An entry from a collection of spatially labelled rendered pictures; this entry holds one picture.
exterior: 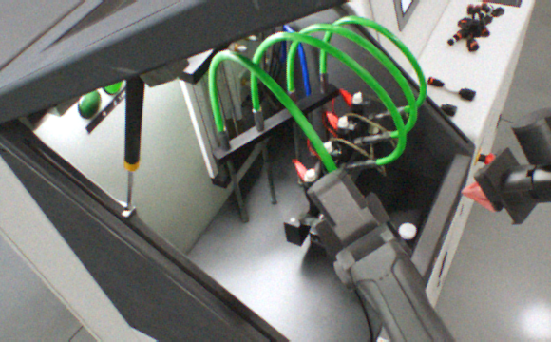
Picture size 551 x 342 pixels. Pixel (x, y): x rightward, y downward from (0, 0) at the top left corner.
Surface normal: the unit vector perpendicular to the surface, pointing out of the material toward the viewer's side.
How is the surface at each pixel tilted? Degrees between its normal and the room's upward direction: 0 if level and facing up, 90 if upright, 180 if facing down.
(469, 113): 0
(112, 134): 90
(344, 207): 45
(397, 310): 40
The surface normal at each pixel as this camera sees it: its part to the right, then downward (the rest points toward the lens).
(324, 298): -0.11, -0.64
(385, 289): -0.57, -0.77
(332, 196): -0.07, 0.08
